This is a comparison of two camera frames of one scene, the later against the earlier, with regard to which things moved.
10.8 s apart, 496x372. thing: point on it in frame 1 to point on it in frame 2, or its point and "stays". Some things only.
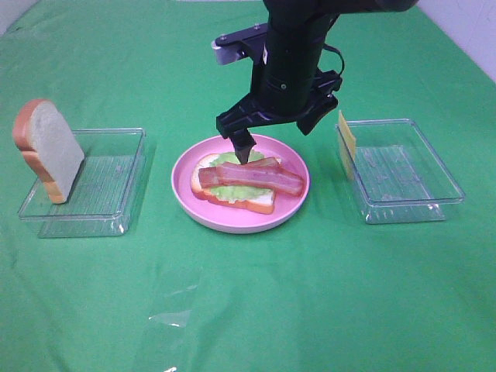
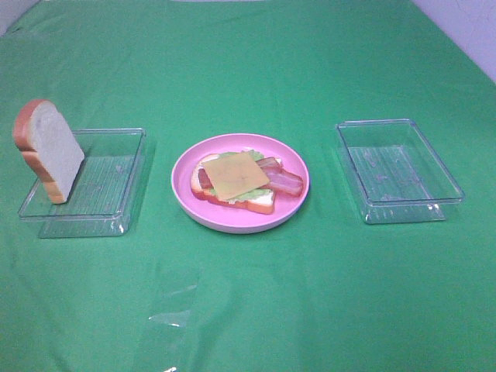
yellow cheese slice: x=347 y=146 to x=235 y=175
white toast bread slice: x=263 y=203 stays
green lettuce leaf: x=233 y=193 stays
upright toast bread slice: x=43 y=136 stays
